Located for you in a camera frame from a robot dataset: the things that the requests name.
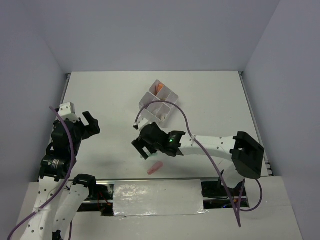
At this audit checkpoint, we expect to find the green highlighter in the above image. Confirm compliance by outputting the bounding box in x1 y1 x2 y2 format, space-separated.
140 153 158 160

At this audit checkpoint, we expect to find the orange highlighter with clear cap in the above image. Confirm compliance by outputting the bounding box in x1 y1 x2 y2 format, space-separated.
157 83 164 92

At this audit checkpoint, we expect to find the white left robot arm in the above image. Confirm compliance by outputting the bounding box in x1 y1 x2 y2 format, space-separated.
21 109 100 240

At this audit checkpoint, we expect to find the white six-compartment organizer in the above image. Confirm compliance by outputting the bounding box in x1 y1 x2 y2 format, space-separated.
138 80 179 127

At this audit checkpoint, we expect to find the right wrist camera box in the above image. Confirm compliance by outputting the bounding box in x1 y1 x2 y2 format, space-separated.
133 117 150 131

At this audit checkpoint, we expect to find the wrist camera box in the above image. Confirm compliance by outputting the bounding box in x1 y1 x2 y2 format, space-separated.
58 102 78 122
133 117 150 131

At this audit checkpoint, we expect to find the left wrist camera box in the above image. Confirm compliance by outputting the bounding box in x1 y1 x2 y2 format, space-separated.
58 102 78 122

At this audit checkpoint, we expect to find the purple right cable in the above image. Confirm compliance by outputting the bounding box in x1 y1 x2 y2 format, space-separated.
134 100 263 228

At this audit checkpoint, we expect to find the metal table rail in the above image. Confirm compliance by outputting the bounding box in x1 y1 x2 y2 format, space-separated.
59 176 271 183

